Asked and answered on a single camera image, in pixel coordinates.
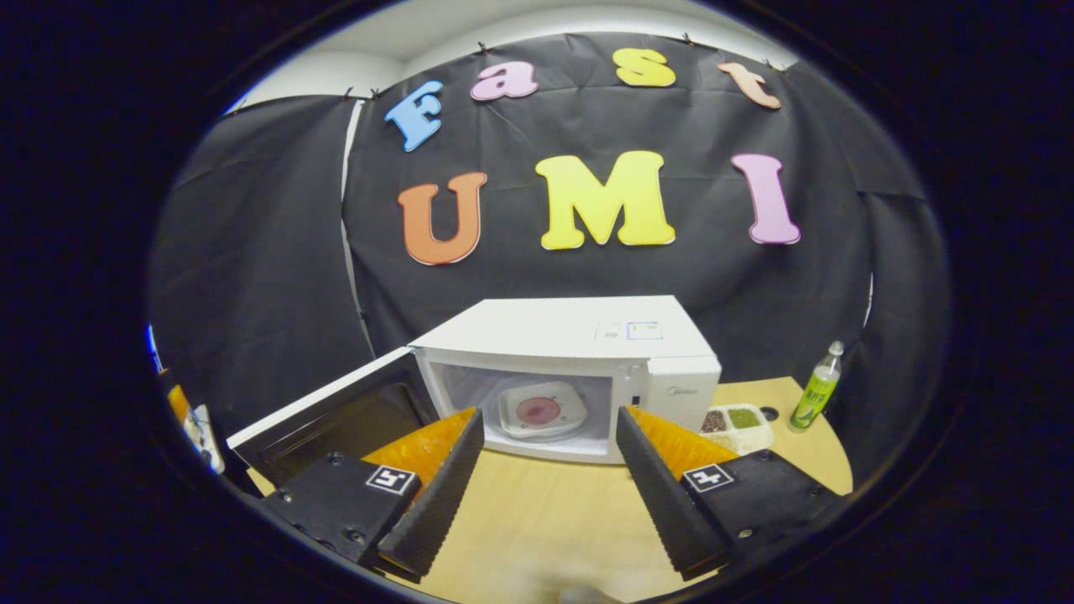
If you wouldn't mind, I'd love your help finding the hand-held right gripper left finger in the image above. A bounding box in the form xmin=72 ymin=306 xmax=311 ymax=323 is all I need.
xmin=256 ymin=408 xmax=486 ymax=584

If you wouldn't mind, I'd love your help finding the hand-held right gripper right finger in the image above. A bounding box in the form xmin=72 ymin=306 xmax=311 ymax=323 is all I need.
xmin=615 ymin=406 xmax=844 ymax=581

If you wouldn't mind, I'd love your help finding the white square plate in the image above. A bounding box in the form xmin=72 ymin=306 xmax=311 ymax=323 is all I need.
xmin=498 ymin=382 xmax=589 ymax=441

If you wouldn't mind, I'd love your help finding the pink ham slice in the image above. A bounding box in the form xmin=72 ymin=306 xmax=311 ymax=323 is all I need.
xmin=515 ymin=397 xmax=562 ymax=426

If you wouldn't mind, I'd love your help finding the white microwave oven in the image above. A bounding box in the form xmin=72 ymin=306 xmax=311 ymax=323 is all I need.
xmin=227 ymin=294 xmax=722 ymax=497

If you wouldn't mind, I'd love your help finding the white divided tray of beans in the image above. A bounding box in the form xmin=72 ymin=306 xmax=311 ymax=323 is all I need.
xmin=701 ymin=404 xmax=775 ymax=455

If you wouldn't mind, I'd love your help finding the green tea bottle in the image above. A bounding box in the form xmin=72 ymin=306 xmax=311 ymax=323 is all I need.
xmin=789 ymin=341 xmax=845 ymax=433

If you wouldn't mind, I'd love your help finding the black backdrop cloth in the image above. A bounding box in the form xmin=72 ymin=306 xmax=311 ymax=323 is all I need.
xmin=147 ymin=32 xmax=953 ymax=496

